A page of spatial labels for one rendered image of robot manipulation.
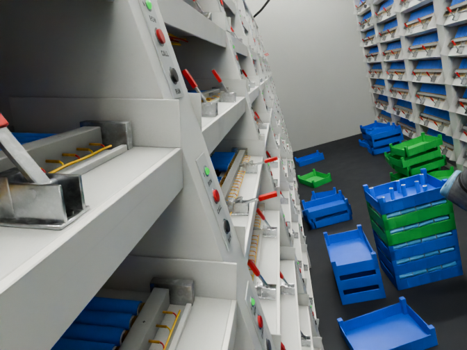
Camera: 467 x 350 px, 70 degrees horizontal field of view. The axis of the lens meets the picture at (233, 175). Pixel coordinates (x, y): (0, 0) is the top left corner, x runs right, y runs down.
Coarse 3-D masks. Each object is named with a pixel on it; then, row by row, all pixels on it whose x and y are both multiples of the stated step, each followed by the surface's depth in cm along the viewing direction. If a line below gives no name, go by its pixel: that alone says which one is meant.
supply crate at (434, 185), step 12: (408, 180) 162; (432, 180) 154; (444, 180) 141; (384, 192) 164; (396, 192) 161; (408, 192) 157; (420, 192) 143; (432, 192) 143; (372, 204) 155; (384, 204) 145; (396, 204) 144; (408, 204) 144; (420, 204) 144
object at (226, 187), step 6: (240, 150) 103; (240, 156) 96; (234, 162) 89; (240, 162) 92; (234, 168) 84; (228, 174) 79; (234, 174) 79; (228, 180) 75; (234, 180) 79; (222, 186) 71; (228, 186) 71; (234, 186) 75; (222, 192) 68; (228, 192) 69; (228, 198) 70
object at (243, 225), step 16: (224, 144) 106; (240, 144) 106; (256, 144) 105; (256, 160) 101; (240, 176) 86; (256, 176) 86; (240, 192) 75; (256, 192) 75; (240, 224) 59; (240, 240) 48
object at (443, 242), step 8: (456, 232) 147; (376, 240) 168; (432, 240) 148; (440, 240) 148; (448, 240) 148; (456, 240) 148; (384, 248) 157; (392, 248) 150; (400, 248) 150; (408, 248) 150; (416, 248) 150; (424, 248) 150; (432, 248) 150; (440, 248) 150; (392, 256) 151; (400, 256) 151; (408, 256) 151
